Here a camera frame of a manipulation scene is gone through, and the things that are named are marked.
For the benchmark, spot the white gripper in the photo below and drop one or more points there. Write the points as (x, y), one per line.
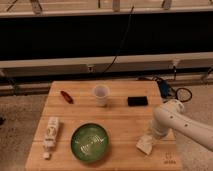
(156, 135)

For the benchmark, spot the white sponge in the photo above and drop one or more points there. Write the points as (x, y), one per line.
(145, 144)

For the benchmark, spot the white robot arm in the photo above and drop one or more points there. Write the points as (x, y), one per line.
(169, 115)

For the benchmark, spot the black rectangular block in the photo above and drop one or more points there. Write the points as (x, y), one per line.
(137, 101)

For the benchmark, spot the blue black device on floor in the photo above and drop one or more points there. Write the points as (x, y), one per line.
(165, 89)

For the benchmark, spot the green glass bowl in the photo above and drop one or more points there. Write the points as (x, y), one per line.
(89, 143)

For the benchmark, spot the translucent plastic cup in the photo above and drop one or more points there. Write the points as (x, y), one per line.
(100, 93)

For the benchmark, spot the red chili pepper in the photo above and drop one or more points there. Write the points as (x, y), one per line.
(67, 97)

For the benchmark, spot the white squeeze tube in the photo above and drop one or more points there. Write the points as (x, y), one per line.
(51, 132)

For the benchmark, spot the small white cube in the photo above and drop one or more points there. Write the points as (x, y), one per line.
(46, 155)

